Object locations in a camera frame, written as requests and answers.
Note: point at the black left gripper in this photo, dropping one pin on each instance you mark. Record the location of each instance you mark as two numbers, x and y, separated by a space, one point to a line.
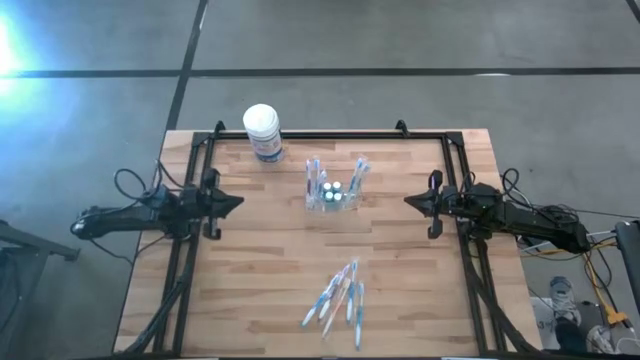
200 202

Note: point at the white wipes canister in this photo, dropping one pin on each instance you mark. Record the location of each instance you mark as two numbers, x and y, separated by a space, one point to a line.
262 125

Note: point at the clear acrylic organizer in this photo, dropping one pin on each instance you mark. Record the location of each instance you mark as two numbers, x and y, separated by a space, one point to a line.
350 202

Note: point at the black table frame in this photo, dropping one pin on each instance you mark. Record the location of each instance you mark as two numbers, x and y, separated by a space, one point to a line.
325 135

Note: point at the black stand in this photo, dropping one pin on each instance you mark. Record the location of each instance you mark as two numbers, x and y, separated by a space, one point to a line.
40 245

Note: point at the black equipment panel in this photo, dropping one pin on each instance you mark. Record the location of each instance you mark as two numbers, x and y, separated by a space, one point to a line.
629 260

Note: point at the blue mouthwash bottle white cap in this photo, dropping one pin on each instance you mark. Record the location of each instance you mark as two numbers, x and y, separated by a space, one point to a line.
337 185
327 186
329 196
338 196

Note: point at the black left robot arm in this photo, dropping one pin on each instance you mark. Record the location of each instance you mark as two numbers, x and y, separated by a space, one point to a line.
120 217

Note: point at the person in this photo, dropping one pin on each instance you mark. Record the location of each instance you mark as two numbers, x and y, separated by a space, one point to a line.
564 297

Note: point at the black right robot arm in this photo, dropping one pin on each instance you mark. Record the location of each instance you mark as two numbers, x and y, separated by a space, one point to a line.
530 220

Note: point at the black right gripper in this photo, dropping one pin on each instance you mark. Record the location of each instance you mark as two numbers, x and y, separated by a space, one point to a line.
452 205

